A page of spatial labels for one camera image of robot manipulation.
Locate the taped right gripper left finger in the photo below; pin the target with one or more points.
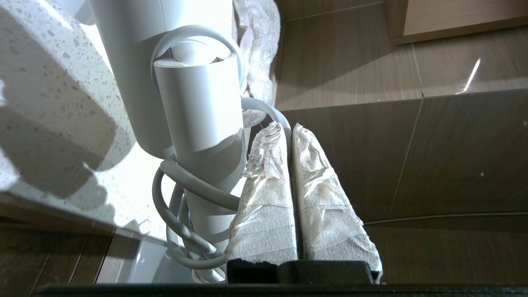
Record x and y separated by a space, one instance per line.
266 218

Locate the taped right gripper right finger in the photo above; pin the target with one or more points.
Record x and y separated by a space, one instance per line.
330 222

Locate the white hair dryer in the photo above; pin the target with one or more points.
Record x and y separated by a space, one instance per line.
198 103

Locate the white crumpled towel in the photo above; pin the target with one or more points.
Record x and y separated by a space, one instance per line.
260 41

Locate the speckled stone countertop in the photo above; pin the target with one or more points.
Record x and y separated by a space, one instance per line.
53 103

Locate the wooden wall shelf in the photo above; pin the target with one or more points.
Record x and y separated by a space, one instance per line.
453 16

